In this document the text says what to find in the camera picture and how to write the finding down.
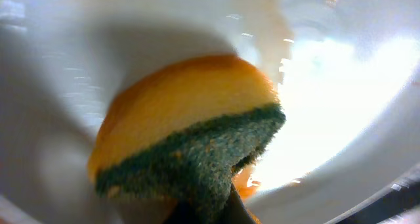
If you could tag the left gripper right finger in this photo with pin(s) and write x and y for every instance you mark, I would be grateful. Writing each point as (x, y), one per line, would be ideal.
(235, 211)

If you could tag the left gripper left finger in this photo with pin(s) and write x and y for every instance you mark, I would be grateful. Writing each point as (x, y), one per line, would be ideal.
(182, 214)

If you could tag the green and yellow sponge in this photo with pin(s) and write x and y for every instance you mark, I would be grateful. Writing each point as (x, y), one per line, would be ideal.
(183, 132)

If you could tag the pale grey plate top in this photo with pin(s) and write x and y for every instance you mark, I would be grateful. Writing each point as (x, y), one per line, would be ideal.
(347, 72)

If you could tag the brown plastic serving tray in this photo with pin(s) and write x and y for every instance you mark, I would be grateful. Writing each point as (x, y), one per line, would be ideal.
(400, 196)

